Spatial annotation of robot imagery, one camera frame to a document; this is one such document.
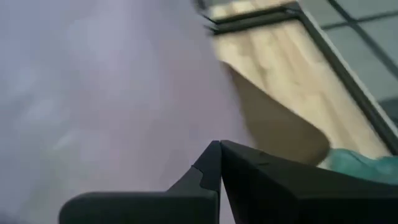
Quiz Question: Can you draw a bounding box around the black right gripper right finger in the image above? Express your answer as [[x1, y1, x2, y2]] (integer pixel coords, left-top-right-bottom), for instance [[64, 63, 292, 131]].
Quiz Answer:
[[220, 139, 398, 224]]

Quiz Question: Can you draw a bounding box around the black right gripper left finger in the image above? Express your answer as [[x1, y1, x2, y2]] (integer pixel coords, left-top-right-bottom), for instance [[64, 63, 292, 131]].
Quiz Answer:
[[58, 139, 222, 224]]

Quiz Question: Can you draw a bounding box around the teal trash bag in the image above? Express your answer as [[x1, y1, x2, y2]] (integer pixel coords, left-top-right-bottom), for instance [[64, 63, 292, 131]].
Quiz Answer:
[[322, 148, 398, 186]]

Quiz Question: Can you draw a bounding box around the pink drawstring trash bag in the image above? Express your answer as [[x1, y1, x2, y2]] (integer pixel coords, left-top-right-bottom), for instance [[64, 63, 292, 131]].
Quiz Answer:
[[0, 0, 257, 224]]

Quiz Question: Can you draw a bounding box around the black aluminium table frame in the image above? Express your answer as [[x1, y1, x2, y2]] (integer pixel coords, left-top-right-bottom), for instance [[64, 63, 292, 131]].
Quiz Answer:
[[194, 0, 398, 156]]

